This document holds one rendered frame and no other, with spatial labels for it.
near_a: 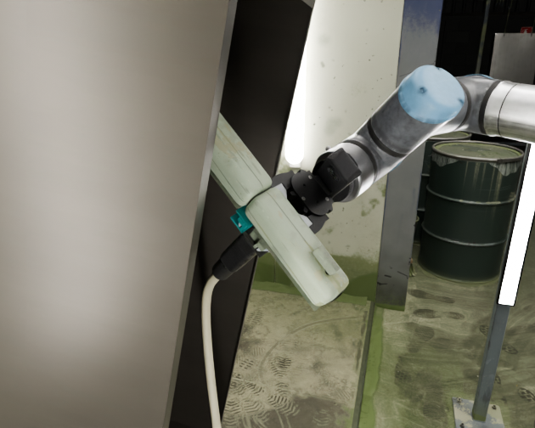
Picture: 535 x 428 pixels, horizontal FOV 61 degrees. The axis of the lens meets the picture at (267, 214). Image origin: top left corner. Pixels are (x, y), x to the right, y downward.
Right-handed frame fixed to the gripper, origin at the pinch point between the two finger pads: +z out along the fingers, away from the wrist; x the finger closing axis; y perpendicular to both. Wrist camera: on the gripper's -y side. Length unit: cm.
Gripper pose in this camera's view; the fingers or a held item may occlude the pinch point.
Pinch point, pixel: (258, 230)
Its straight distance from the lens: 58.2
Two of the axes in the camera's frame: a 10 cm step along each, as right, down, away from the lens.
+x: -6.0, -7.9, 0.7
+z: -6.5, 4.3, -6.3
